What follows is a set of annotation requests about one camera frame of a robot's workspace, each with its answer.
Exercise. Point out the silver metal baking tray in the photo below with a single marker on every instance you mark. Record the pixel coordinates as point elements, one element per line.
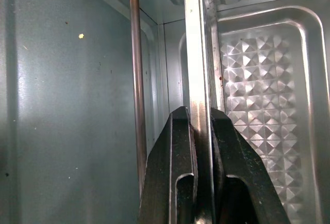
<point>257,79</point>

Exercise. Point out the metal heating rod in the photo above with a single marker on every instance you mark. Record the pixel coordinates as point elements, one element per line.
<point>136,79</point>

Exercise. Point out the grey toaster oven interior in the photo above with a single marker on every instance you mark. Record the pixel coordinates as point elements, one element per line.
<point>72,100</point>

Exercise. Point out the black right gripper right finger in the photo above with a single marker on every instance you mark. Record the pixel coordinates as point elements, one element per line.
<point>247,177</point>

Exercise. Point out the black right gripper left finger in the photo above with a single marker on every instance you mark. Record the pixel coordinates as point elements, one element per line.
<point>165,172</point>

